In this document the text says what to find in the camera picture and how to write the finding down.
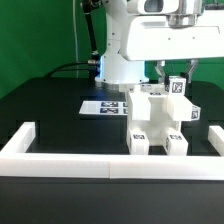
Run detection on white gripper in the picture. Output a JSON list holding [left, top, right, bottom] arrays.
[[120, 0, 224, 91]]

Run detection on small tag cube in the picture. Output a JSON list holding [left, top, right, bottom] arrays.
[[191, 105, 201, 121], [166, 76, 186, 95]]

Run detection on white chair back frame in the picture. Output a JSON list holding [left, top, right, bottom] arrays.
[[119, 84, 193, 121]]

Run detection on white chair seat part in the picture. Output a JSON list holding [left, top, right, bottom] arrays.
[[126, 114, 181, 146]]

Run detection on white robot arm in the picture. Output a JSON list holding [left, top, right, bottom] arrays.
[[82, 0, 224, 89]]

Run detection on white marker sheet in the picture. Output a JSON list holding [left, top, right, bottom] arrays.
[[79, 101, 128, 116]]

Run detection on white U-shaped fence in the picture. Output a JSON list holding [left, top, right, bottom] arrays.
[[0, 122, 224, 180]]

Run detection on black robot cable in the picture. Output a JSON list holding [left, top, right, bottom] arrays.
[[44, 13, 101, 79]]

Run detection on white thin cable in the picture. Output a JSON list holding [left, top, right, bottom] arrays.
[[72, 0, 81, 79]]

